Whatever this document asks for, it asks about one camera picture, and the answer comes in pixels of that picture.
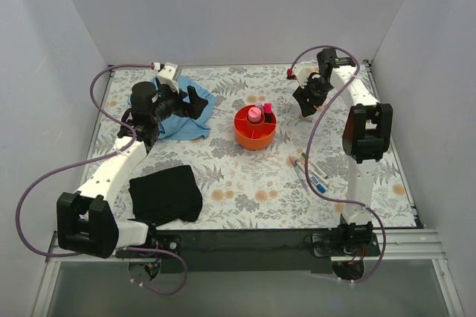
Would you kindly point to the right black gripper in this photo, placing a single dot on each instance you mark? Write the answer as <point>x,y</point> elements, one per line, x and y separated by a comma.
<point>310,93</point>

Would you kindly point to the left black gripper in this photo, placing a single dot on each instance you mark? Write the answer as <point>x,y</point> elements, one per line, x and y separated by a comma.
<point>187,100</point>

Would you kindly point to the pink black highlighter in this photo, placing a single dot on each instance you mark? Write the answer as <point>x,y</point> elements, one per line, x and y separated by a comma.
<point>268,114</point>

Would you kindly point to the pink glue bottle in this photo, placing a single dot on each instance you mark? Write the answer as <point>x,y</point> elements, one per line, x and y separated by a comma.
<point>254,115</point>

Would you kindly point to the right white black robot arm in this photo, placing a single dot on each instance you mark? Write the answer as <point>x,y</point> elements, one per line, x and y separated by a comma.
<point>365,139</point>

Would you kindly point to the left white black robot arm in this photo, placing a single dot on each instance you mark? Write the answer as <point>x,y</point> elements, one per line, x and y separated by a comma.
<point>85,222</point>

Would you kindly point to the blue cloth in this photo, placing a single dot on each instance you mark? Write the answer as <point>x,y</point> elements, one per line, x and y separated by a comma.
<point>186,127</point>

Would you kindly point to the small brown eraser piece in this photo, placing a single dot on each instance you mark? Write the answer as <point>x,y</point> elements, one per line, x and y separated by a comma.
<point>306,119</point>

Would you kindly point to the orange round organizer container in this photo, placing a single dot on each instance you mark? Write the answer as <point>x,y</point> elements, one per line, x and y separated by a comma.
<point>253,136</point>

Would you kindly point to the green cap marker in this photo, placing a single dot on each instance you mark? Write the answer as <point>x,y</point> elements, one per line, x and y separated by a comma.
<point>315,166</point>

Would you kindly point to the grey thin pen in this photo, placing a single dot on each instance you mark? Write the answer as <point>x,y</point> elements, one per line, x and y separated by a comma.
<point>299,174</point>

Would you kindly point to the orange cap marker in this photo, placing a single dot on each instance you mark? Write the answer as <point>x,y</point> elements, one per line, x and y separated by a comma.
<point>323,181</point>

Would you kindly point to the black cloth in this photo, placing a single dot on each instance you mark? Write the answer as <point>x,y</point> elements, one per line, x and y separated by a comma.
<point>166,196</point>

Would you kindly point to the floral table mat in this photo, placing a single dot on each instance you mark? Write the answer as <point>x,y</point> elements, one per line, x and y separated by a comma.
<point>258,189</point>

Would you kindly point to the blue cap marker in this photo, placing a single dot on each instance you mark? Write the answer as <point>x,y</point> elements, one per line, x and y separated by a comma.
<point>314,180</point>

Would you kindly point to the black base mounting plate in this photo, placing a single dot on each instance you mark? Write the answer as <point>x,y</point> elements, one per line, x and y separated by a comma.
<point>268,250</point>

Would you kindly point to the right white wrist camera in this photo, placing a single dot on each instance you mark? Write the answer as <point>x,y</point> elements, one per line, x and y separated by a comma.
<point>301,75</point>

